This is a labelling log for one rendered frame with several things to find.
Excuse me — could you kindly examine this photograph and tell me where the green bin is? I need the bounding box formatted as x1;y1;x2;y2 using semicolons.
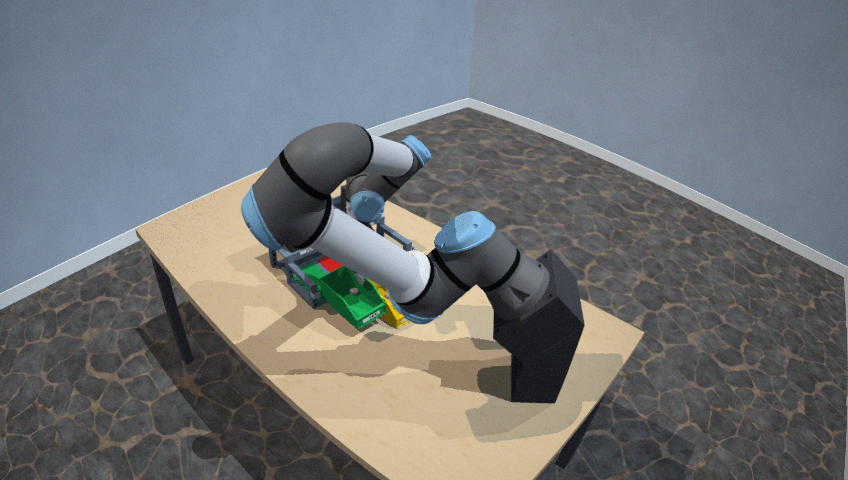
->
319;266;386;330

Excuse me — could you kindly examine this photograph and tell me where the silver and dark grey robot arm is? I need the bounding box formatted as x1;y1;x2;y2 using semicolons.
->
241;122;550;325

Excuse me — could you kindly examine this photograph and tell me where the yellow bin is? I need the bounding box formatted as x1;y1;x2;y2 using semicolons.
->
370;280;410;329

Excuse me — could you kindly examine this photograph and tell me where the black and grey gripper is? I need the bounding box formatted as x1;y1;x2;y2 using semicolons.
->
353;219;371;286

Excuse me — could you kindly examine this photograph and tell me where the grey metal shelf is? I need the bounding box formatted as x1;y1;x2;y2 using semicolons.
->
269;216;417;309

